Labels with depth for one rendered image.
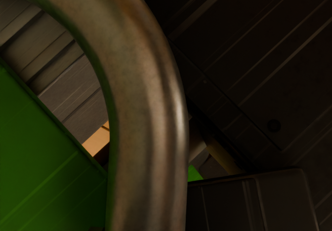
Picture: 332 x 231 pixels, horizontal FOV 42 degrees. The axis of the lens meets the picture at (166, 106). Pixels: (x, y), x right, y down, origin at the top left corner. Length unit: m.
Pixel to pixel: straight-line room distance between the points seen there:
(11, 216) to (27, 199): 0.01
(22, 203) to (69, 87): 0.49
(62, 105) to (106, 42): 0.56
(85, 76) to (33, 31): 0.47
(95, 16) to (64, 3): 0.01
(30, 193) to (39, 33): 0.08
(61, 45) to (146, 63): 0.07
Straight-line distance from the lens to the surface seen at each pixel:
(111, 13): 0.15
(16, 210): 0.20
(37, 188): 0.20
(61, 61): 0.21
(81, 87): 0.71
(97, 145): 1.04
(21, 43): 0.22
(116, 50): 0.15
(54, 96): 0.67
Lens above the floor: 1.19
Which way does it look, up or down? 15 degrees down
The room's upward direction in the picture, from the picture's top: 137 degrees clockwise
